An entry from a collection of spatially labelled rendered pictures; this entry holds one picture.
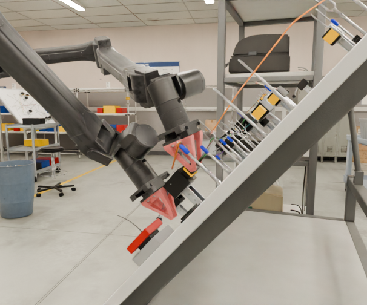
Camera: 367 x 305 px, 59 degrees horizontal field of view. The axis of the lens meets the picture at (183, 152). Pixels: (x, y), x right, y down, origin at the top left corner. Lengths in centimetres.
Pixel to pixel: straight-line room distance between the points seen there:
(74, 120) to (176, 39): 792
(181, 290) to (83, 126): 52
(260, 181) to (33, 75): 44
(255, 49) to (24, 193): 323
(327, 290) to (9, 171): 361
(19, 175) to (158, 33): 567
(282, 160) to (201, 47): 794
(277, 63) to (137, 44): 727
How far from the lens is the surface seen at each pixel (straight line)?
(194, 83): 72
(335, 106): 52
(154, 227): 51
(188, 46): 846
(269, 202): 176
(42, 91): 67
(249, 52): 172
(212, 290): 96
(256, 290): 98
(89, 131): 70
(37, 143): 634
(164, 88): 68
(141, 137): 69
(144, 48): 872
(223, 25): 169
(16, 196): 419
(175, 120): 67
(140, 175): 74
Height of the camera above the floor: 130
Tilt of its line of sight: 8 degrees down
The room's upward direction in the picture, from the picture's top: straight up
